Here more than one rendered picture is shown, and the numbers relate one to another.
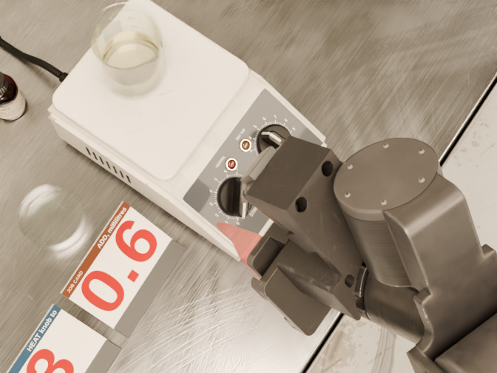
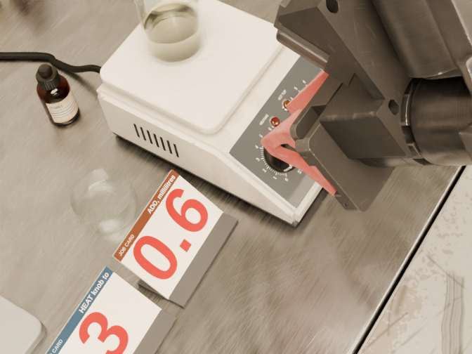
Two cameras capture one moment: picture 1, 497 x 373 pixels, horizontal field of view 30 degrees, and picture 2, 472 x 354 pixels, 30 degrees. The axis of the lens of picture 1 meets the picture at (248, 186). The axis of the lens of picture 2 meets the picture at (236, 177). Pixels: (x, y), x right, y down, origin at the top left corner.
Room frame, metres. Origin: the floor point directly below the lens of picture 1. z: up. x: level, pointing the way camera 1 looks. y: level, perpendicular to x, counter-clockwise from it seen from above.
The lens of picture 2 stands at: (-0.20, -0.02, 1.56)
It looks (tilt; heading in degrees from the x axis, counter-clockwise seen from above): 58 degrees down; 10
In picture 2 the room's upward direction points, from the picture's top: 10 degrees counter-clockwise
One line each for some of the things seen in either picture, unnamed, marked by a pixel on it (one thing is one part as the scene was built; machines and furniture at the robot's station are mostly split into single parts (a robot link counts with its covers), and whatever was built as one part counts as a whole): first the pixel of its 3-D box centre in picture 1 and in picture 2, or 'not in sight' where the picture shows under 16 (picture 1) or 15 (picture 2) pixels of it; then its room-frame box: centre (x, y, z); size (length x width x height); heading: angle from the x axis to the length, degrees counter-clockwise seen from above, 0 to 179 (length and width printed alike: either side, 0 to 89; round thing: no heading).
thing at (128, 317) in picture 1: (125, 269); (177, 237); (0.13, 0.10, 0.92); 0.09 x 0.06 x 0.04; 152
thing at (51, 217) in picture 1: (52, 217); (105, 200); (0.17, 0.16, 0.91); 0.06 x 0.06 x 0.02
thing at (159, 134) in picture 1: (151, 86); (193, 55); (0.27, 0.08, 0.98); 0.12 x 0.12 x 0.01; 59
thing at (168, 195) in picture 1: (180, 122); (224, 98); (0.26, 0.06, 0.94); 0.22 x 0.13 x 0.08; 59
